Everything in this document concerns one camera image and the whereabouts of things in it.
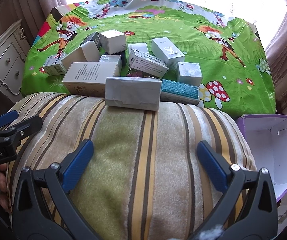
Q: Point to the white printed text box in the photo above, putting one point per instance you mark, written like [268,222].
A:
[147,63]

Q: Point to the grey plastic-wrapped box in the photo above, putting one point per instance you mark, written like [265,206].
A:
[133,92]

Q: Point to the beige long text box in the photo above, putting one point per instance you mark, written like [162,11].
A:
[88,78]

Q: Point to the purple cardboard storage box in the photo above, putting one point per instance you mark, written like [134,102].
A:
[266,135]

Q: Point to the teal rectangular box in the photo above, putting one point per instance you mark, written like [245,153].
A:
[173,91]

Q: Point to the white box with YSL logo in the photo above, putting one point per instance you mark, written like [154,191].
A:
[164,49]

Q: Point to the white ornate dresser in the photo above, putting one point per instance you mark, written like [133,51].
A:
[13,51]

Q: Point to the silver white cube box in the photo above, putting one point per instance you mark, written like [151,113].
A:
[189,73]

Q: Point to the black upright text box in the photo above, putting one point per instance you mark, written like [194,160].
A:
[93,37]

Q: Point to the small white square box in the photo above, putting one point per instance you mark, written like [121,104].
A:
[113,58]

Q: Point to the striped plush cushion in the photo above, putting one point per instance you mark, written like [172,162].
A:
[144,180]

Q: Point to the white medicine box red figure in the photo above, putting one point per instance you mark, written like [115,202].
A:
[53,65]

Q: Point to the left hand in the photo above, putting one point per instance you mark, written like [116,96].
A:
[3,189]

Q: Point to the colourful cartoon tablecloth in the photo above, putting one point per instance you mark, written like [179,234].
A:
[158,37]

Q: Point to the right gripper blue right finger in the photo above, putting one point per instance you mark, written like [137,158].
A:
[246,210]

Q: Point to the white rounded box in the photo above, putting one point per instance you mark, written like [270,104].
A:
[87,52]

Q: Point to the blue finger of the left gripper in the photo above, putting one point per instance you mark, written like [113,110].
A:
[21,130]
[8,118]

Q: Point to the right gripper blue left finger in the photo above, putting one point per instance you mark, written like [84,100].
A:
[42,208]

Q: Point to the small white barcode box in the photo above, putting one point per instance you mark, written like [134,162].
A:
[142,47]

